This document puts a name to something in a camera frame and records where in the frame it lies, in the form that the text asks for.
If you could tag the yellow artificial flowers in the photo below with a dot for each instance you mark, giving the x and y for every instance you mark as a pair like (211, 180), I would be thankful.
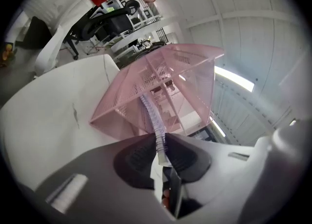
(7, 52)

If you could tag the purple spiral notebook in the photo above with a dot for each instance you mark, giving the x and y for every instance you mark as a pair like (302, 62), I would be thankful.
(156, 124)

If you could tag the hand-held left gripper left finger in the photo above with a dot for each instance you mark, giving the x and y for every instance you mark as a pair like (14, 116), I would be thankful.
(97, 169)

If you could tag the ceiling tube light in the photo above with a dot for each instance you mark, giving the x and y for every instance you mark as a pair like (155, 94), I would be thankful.
(234, 77)
(218, 128)

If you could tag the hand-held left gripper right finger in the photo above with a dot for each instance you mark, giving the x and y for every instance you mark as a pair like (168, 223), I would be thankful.
(219, 159)

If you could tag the black office chair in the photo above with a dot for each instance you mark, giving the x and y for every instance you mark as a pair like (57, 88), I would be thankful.
(114, 23)

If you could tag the pink desk tray organizer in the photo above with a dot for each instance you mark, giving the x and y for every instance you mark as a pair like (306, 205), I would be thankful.
(117, 96)

